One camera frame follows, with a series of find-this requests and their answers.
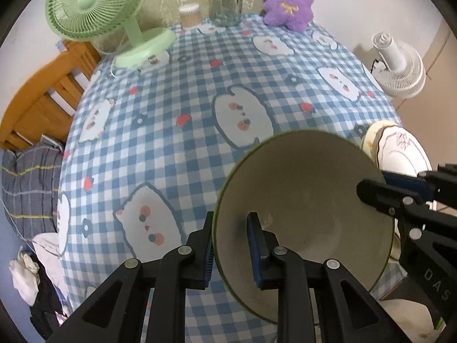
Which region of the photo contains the white red rimmed plate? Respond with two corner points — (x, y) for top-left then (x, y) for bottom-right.
(375, 125), (432, 179)

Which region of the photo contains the cream yellow floral plate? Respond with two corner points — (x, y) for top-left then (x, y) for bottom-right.
(360, 121), (398, 161)

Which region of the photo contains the purple plush toy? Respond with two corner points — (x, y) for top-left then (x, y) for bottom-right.
(262, 0), (318, 31)

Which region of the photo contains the grey plaid pillow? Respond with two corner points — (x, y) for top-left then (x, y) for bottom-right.
(0, 142), (67, 238)

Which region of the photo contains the white desk fan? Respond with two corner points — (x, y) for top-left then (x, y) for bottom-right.
(369, 31), (426, 99)

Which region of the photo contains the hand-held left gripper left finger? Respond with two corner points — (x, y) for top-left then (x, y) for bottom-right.
(46, 211), (215, 343)

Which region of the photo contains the green desk fan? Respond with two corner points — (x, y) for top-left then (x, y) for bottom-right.
(46, 0), (177, 68)

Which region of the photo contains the white cloth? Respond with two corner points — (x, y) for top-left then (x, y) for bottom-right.
(32, 232), (70, 304)

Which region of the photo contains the black fan cable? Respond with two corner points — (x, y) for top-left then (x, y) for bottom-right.
(369, 57), (388, 74)

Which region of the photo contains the dark clothing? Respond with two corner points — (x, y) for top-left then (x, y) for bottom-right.
(30, 268), (72, 336)

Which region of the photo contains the blue checked tablecloth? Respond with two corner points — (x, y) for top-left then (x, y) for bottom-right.
(57, 13), (406, 343)

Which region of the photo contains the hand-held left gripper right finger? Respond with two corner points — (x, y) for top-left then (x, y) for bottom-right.
(246, 212), (413, 343)

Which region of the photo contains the glass jar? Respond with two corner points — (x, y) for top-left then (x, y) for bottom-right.
(209, 0), (244, 27)

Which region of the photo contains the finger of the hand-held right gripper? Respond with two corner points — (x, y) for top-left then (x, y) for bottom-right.
(382, 163), (457, 216)
(357, 179), (444, 244)

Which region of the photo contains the crumpled white bag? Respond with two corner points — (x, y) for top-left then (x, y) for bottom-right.
(9, 252), (40, 306)

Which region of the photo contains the green rimmed ceramic bowl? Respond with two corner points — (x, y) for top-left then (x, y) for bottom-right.
(211, 129), (396, 324)

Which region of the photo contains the wooden bed headboard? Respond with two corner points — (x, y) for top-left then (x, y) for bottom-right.
(0, 41), (104, 151)

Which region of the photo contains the cream stool seat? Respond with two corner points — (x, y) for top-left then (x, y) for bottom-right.
(371, 286), (447, 343)

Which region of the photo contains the cotton swab box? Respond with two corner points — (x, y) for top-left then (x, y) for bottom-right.
(179, 3), (201, 30)

